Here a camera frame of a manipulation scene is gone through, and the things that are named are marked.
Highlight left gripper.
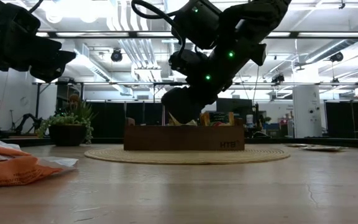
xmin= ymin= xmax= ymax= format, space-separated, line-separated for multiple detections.
xmin=0 ymin=0 xmax=77 ymax=82

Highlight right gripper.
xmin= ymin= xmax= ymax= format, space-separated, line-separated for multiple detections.
xmin=161 ymin=86 xmax=211 ymax=125

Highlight wooden tea box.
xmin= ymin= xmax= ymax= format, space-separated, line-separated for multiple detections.
xmin=123 ymin=112 xmax=246 ymax=152

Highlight person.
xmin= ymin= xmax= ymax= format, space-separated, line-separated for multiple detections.
xmin=68 ymin=94 xmax=80 ymax=108

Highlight black monitor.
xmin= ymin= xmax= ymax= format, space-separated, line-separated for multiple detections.
xmin=216 ymin=98 xmax=254 ymax=116

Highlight round woven placemat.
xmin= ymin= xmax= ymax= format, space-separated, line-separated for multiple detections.
xmin=83 ymin=146 xmax=291 ymax=166

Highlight black ceiling spotlight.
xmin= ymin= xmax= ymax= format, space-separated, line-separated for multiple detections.
xmin=110 ymin=49 xmax=123 ymax=62
xmin=329 ymin=52 xmax=344 ymax=63

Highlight black partition panel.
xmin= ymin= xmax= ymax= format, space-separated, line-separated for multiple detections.
xmin=88 ymin=101 xmax=202 ymax=138
xmin=324 ymin=101 xmax=358 ymax=139

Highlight potted green succulent plant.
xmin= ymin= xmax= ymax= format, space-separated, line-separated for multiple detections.
xmin=35 ymin=101 xmax=98 ymax=147

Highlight white column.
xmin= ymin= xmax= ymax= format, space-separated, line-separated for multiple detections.
xmin=292 ymin=85 xmax=323 ymax=139

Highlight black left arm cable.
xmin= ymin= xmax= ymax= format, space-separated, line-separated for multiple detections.
xmin=28 ymin=0 xmax=45 ymax=13

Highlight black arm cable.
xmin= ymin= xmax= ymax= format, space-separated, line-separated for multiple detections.
xmin=131 ymin=0 xmax=186 ymax=60
xmin=28 ymin=0 xmax=45 ymax=13

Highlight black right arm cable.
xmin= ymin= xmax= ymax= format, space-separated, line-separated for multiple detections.
xmin=131 ymin=0 xmax=186 ymax=60

